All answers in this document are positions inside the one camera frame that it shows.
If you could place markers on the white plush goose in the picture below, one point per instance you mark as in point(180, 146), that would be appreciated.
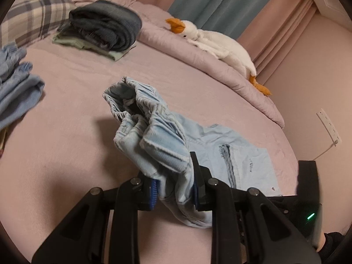
point(220, 42)

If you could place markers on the plaid pillow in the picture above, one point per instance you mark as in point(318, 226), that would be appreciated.
point(35, 11)

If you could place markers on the pink curtain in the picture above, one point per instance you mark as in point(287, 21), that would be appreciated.
point(277, 33)

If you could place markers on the dark grey folded pants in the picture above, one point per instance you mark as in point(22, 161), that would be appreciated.
point(110, 24)

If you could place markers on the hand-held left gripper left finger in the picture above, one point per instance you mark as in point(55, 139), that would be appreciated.
point(154, 195)

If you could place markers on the light green folded garment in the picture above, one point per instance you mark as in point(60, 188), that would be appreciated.
point(74, 42)

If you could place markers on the blue curtain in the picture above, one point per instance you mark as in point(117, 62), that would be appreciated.
point(220, 0)

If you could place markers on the light blue pants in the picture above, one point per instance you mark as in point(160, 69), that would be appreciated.
point(165, 132)

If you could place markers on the pink quilt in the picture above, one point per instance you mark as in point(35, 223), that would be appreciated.
point(176, 49)

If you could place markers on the white power strip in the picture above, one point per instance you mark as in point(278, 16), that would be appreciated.
point(330, 126)

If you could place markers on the blue denim jeans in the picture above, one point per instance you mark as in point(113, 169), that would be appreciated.
point(19, 93)

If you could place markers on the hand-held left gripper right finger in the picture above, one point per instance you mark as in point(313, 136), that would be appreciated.
point(200, 189)

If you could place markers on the person's right forearm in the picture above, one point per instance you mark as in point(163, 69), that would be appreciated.
point(331, 239)

